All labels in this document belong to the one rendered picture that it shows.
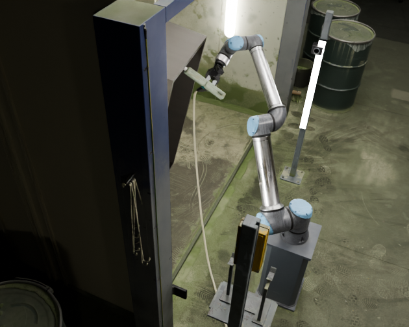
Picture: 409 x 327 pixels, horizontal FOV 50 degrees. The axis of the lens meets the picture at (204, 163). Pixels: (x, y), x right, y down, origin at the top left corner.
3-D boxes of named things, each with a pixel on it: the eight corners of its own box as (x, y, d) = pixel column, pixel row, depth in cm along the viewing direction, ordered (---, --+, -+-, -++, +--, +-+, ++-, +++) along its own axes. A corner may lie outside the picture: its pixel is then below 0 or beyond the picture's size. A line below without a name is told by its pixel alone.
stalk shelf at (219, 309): (206, 316, 229) (207, 314, 228) (223, 282, 244) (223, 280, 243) (263, 340, 220) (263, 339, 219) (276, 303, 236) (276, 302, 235)
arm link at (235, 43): (245, 33, 278) (239, 39, 290) (228, 35, 275) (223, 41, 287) (248, 48, 278) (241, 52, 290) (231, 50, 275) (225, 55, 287)
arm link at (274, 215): (293, 233, 269) (275, 111, 260) (267, 239, 264) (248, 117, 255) (282, 228, 283) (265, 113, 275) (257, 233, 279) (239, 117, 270)
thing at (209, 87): (213, 96, 306) (228, 93, 285) (210, 102, 306) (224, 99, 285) (156, 55, 290) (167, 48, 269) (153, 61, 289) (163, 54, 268)
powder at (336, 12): (365, 6, 530) (365, 5, 529) (350, 21, 496) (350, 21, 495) (322, -4, 551) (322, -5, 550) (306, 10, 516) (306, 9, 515)
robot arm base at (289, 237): (311, 228, 293) (314, 218, 287) (304, 249, 280) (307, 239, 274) (284, 219, 299) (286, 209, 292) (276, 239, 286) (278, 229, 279)
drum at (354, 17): (348, 69, 588) (367, 4, 529) (334, 87, 551) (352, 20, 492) (308, 56, 610) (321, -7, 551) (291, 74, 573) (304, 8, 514)
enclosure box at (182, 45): (100, 195, 325) (115, 57, 242) (136, 147, 368) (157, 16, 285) (143, 213, 322) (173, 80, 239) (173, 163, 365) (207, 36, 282)
